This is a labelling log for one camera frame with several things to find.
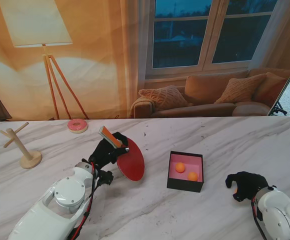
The printed living room backdrop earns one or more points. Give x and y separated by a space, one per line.
97 62

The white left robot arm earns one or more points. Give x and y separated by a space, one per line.
57 207

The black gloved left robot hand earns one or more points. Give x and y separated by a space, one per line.
107 152

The black box with pink inside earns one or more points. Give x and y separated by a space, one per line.
182 186

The orange ping pong ball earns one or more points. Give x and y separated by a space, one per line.
235 191
193 176
180 167

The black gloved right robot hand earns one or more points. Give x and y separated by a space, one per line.
250 183

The pink frosted toy donut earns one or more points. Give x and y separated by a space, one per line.
78 126

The red ping pong bat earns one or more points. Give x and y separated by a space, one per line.
132 162

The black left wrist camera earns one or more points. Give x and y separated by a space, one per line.
106 178

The wooden peg stand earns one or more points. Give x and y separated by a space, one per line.
30 160

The black tripod stand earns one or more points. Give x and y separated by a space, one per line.
278 108

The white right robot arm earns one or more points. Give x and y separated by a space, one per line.
280 215

